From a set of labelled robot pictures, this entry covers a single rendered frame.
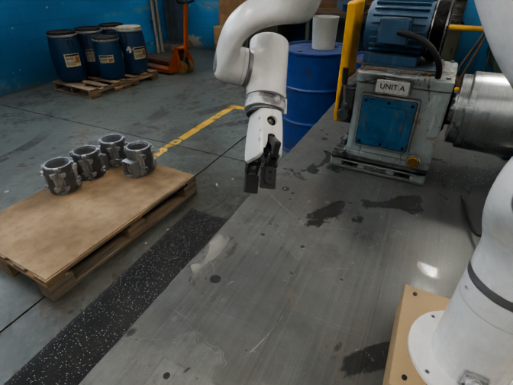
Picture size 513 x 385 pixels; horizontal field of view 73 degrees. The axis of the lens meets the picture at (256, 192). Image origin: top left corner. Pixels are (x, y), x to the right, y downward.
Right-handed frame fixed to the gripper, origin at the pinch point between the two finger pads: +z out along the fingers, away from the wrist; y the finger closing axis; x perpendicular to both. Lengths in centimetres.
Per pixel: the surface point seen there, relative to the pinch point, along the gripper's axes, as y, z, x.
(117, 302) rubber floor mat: 130, 48, 23
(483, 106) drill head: 5, -34, -71
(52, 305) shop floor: 141, 52, 54
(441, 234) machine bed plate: 10, 5, -60
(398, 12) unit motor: 13, -61, -47
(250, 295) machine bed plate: 13.0, 23.7, -5.0
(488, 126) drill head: 5, -28, -74
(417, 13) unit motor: 10, -60, -50
